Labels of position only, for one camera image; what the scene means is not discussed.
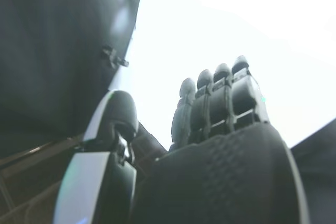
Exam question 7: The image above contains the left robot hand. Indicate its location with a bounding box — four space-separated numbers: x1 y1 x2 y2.
53 55 310 224

